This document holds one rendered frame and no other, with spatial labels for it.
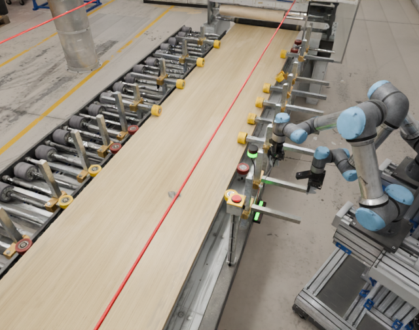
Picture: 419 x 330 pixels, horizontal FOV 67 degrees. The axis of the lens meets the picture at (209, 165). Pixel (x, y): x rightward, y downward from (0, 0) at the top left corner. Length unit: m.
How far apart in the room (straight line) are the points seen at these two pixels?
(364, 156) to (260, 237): 1.59
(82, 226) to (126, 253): 0.31
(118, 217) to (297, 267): 1.51
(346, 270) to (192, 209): 1.28
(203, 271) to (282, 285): 0.88
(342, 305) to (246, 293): 0.66
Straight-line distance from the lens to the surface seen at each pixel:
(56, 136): 2.65
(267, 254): 2.73
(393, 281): 1.71
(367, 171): 1.43
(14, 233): 1.96
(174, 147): 2.20
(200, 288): 1.86
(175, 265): 1.60
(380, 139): 1.73
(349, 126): 1.36
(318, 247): 2.87
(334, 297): 2.43
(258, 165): 1.92
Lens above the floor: 2.28
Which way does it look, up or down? 42 degrees down
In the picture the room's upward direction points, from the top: straight up
